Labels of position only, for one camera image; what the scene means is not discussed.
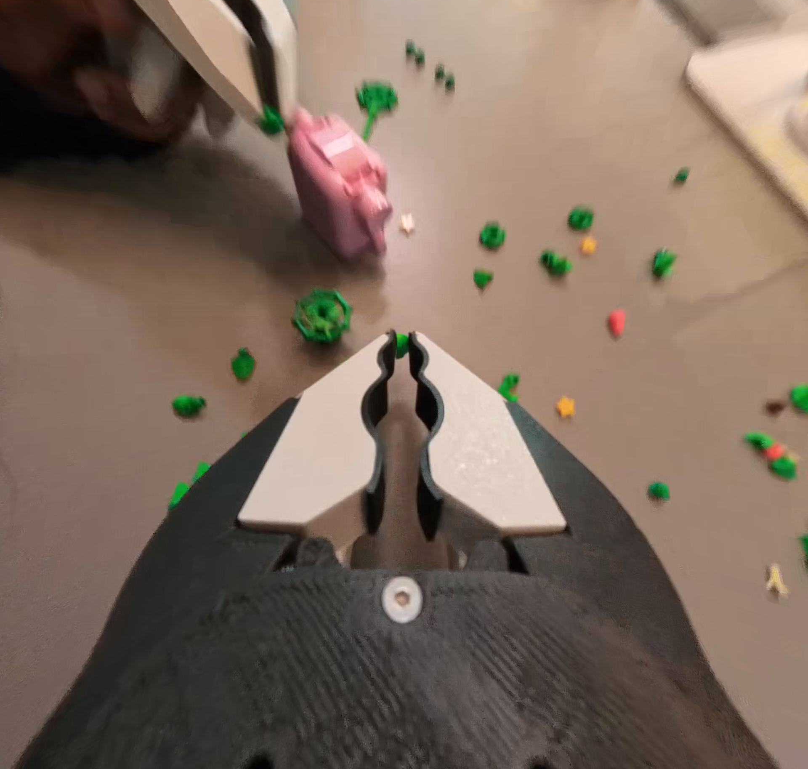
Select white book stand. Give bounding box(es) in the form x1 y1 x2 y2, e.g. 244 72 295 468
650 0 808 221

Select green toy web wheel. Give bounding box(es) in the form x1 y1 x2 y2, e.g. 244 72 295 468
292 288 352 343

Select green toy flower stem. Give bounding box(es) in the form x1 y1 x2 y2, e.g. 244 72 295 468
355 81 400 143

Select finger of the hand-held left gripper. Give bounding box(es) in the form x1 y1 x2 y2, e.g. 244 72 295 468
243 0 299 118
104 0 282 140

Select person's left forearm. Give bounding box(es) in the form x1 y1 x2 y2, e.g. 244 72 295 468
0 71 165 170

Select person's left hand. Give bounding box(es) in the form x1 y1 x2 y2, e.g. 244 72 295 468
0 0 204 145

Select pink toy watering can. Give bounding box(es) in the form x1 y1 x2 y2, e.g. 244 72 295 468
287 109 393 260

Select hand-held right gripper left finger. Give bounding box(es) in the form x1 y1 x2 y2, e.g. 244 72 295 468
237 332 397 569

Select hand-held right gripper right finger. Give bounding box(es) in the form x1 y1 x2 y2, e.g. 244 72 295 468
408 332 569 569

